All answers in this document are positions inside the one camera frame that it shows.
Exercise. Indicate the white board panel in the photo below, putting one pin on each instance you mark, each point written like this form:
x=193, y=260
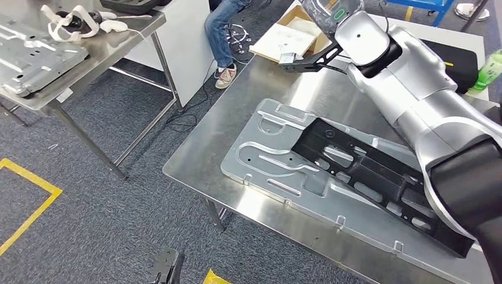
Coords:
x=184, y=47

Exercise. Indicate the blue metal shelf rack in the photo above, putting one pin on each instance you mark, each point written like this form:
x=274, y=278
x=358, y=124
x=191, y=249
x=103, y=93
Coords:
x=431, y=4

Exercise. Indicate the chrome stool base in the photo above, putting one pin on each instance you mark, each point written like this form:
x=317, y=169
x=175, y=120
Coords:
x=239, y=39

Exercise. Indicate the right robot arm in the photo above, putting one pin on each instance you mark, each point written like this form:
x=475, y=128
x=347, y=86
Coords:
x=412, y=78

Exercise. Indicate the black robot wheeled base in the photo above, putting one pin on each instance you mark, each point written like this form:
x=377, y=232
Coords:
x=166, y=266

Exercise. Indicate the grey stamped metal panel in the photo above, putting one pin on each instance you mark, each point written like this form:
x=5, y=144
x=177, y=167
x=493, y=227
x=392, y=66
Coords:
x=274, y=172
x=39, y=62

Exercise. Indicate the open cardboard box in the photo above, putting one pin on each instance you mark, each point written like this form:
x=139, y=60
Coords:
x=282, y=39

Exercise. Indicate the white label sticker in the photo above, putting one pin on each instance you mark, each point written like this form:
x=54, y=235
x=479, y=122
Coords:
x=64, y=95

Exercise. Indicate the white VR headset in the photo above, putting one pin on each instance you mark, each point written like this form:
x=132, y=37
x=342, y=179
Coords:
x=74, y=21

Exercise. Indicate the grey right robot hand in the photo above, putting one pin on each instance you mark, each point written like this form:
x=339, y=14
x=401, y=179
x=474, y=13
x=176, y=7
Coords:
x=321, y=11

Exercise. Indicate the person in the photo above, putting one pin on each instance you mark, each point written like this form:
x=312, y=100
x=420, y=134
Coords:
x=219, y=35

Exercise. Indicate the black license plate frame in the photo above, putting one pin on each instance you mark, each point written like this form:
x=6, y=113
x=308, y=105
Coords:
x=376, y=172

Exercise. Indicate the stainless steel workbench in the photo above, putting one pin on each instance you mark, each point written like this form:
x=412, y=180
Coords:
x=117, y=43
x=196, y=160

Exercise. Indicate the green plastic bottle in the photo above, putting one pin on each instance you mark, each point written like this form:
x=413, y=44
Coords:
x=488, y=70

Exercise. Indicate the yellow floor tape square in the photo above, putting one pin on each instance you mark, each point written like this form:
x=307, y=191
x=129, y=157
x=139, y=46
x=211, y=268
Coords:
x=215, y=278

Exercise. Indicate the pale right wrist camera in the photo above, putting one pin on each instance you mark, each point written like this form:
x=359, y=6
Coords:
x=289, y=58

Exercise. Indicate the black soft case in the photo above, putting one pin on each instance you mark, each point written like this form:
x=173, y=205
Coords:
x=462, y=66

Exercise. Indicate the white VR controller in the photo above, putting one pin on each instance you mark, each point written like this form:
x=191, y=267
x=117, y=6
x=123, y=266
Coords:
x=113, y=26
x=108, y=15

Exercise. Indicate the black plastic tray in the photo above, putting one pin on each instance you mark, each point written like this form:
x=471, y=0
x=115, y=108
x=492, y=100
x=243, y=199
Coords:
x=133, y=4

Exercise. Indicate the chrome barrier stanchion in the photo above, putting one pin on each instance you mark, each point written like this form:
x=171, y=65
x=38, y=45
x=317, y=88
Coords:
x=472, y=11

